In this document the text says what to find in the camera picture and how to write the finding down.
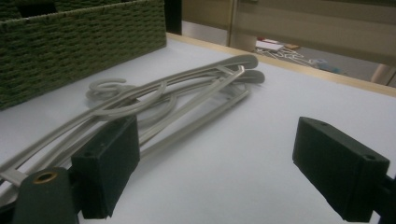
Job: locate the white hangers on floor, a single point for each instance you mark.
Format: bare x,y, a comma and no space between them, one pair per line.
286,54

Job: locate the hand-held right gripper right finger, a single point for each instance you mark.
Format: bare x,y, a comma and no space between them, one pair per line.
339,174

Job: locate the green woven basket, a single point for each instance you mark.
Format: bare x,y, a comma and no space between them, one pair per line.
77,46

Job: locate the grey plastic clothes hanger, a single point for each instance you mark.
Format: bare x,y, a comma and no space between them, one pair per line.
199,70
253,77
202,123

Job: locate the beige wooden shelf unit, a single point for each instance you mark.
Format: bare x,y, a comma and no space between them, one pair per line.
311,21

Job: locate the white table mat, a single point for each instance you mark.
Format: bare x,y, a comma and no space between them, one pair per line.
233,161

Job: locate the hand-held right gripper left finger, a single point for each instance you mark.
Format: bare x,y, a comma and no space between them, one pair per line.
106,168

